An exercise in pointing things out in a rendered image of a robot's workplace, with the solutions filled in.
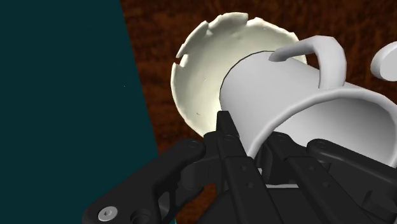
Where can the white rounded object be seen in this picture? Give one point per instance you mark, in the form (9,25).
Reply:
(386,63)

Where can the white mug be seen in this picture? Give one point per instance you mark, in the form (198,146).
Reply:
(266,93)

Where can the cream bowl with chipped rim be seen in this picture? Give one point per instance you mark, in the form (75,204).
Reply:
(204,71)

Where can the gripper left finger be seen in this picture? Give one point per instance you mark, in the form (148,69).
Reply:
(235,173)

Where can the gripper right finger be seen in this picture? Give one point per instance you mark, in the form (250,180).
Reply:
(335,173)

